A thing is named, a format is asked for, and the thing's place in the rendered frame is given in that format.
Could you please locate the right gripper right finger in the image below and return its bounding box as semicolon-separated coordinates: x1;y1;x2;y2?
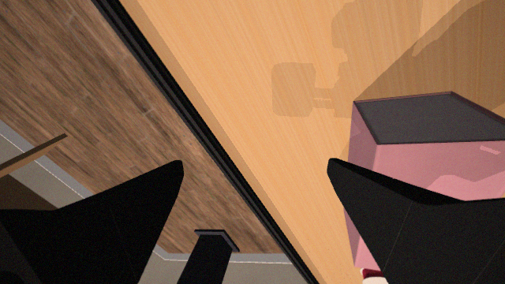
327;158;505;284

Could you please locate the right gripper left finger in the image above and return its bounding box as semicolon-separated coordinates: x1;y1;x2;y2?
0;160;184;284

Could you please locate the red ribbon spool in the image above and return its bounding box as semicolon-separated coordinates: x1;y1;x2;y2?
360;268;388;284

